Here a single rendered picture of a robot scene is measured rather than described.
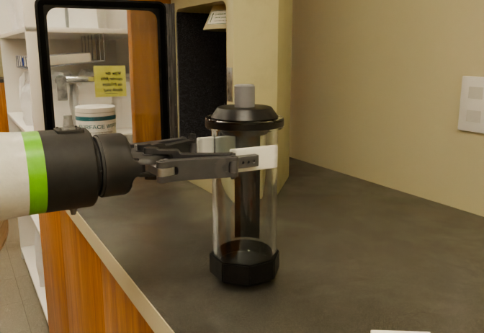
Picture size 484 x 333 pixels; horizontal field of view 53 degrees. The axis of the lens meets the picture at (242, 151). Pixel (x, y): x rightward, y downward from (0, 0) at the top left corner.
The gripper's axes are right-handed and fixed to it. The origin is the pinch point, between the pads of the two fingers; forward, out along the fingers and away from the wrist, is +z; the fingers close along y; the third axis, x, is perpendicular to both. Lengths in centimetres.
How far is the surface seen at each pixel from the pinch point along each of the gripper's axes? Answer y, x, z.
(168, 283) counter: 4.2, 19.3, -9.6
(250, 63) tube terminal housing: 30.4, -11.4, 19.7
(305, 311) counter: -11.7, 19.1, 2.8
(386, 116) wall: 29, 1, 59
